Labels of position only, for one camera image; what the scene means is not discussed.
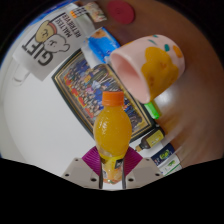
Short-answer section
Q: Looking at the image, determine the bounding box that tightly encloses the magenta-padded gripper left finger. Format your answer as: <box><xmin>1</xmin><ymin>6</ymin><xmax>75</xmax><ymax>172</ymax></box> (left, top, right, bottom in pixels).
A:
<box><xmin>61</xmin><ymin>146</ymin><xmax>103</xmax><ymax>190</ymax></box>

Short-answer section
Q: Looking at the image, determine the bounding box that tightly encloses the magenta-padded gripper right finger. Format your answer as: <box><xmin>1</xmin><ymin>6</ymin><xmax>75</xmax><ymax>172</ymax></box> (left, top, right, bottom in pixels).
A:
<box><xmin>121</xmin><ymin>147</ymin><xmax>164</xmax><ymax>190</ymax></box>

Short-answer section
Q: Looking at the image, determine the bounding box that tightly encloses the orange juice bottle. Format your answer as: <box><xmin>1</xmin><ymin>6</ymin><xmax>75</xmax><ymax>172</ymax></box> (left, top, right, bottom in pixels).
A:
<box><xmin>92</xmin><ymin>90</ymin><xmax>133</xmax><ymax>185</ymax></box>

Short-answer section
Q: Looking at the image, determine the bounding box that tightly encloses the dark blue pump bottle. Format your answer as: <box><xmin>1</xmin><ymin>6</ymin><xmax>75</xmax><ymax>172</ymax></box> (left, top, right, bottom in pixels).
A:
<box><xmin>150</xmin><ymin>143</ymin><xmax>177</xmax><ymax>164</ymax></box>

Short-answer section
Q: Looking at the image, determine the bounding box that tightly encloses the white shampoo bottle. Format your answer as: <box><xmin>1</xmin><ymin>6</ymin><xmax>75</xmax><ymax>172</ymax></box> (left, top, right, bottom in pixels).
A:
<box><xmin>159</xmin><ymin>156</ymin><xmax>183</xmax><ymax>176</ymax></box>

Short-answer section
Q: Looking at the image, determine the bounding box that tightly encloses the green soap bar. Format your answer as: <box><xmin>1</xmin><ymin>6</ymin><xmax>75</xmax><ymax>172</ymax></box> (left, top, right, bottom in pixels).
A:
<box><xmin>143</xmin><ymin>100</ymin><xmax>162</xmax><ymax>120</ymax></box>

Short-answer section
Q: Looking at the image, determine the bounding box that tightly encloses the framed group picture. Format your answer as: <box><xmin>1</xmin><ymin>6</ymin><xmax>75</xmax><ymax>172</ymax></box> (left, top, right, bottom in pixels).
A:
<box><xmin>51</xmin><ymin>49</ymin><xmax>158</xmax><ymax>140</ymax></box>

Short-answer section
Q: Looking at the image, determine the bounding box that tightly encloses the pink mug with yellow print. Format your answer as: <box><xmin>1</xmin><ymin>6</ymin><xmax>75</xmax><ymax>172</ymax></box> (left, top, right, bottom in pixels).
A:
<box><xmin>109</xmin><ymin>34</ymin><xmax>186</xmax><ymax>104</ymax></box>

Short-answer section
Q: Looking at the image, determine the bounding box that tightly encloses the blue tissue pack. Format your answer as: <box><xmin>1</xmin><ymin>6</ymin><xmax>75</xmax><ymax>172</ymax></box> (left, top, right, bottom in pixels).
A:
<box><xmin>80</xmin><ymin>27</ymin><xmax>121</xmax><ymax>66</ymax></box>

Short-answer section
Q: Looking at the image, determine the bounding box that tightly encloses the white gift bag with dogs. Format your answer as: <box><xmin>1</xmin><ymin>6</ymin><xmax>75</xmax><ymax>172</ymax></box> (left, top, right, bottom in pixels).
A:
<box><xmin>12</xmin><ymin>3</ymin><xmax>98</xmax><ymax>82</ymax></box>

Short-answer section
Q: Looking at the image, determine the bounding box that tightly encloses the puzzle cube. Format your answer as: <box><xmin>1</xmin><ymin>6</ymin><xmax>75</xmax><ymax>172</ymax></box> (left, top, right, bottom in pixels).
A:
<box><xmin>69</xmin><ymin>4</ymin><xmax>88</xmax><ymax>19</ymax></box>

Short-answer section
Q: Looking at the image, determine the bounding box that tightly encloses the small snack packet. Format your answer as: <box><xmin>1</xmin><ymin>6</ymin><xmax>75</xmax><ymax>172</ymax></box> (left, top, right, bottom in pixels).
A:
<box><xmin>83</xmin><ymin>1</ymin><xmax>108</xmax><ymax>24</ymax></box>

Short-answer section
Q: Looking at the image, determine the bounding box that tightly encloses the flat round red coaster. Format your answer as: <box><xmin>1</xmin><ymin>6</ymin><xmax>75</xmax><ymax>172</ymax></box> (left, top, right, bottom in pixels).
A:
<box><xmin>106</xmin><ymin>0</ymin><xmax>136</xmax><ymax>25</ymax></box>

